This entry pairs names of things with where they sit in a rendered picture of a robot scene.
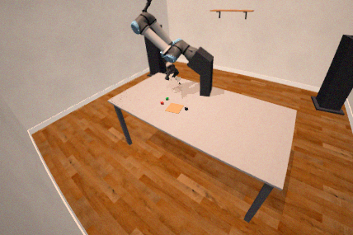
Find tan mat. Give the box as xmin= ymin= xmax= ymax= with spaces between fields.
xmin=165 ymin=103 xmax=183 ymax=114

